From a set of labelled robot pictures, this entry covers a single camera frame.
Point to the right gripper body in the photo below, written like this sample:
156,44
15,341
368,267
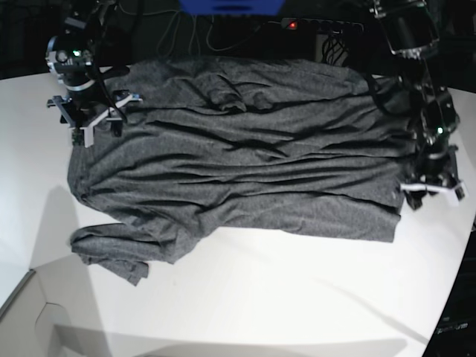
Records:
83,122

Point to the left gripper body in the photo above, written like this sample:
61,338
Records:
435,171

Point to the grey t-shirt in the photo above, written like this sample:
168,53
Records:
288,145

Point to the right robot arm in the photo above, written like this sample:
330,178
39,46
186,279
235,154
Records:
73,56

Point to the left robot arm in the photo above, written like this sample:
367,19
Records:
413,39

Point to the blue box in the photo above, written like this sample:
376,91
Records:
232,7

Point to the black power strip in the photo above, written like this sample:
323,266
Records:
321,25

